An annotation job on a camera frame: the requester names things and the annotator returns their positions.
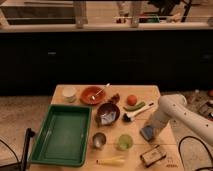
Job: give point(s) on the dark brown bowl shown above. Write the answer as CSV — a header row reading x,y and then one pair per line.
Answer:
x,y
107,108

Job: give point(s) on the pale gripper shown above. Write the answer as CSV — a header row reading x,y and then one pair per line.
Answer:
x,y
157,121

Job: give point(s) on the green plastic tray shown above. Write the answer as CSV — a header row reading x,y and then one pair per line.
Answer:
x,y
63,136

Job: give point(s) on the green cucumber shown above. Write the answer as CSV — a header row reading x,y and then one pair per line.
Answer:
x,y
134,108

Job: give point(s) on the orange tomato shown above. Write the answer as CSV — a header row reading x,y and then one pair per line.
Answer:
x,y
131,100

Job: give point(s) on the orange bowl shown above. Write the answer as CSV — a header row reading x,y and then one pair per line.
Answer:
x,y
88,92

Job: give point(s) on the small metal cup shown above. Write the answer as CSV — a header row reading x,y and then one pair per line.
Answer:
x,y
99,140

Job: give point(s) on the yellow corn cob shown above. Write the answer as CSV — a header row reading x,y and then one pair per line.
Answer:
x,y
111,161

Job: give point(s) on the white small cup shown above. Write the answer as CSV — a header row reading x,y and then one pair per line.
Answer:
x,y
69,93

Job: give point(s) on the black stand pole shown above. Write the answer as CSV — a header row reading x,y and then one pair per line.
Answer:
x,y
28,135

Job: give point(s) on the brown wooden block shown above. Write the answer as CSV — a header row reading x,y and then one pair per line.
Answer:
x,y
153,155

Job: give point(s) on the blue sponge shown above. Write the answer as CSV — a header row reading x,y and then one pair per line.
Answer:
x,y
150,133

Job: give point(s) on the white crumpled paper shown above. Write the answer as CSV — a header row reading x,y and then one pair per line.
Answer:
x,y
108,118

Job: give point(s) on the green translucent cup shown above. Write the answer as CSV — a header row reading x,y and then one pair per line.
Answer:
x,y
125,142

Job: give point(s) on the white handled dish brush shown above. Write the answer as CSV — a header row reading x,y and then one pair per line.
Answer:
x,y
130,116

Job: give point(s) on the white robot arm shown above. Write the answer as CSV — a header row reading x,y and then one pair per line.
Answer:
x,y
174,106

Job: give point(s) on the dark red food piece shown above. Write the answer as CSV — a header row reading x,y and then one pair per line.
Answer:
x,y
114,99

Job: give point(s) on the white spoon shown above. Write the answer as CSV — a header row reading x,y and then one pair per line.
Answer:
x,y
100,91

